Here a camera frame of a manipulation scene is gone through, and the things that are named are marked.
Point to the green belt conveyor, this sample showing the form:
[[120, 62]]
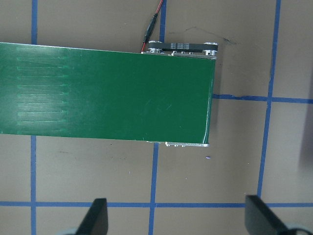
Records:
[[117, 95]]

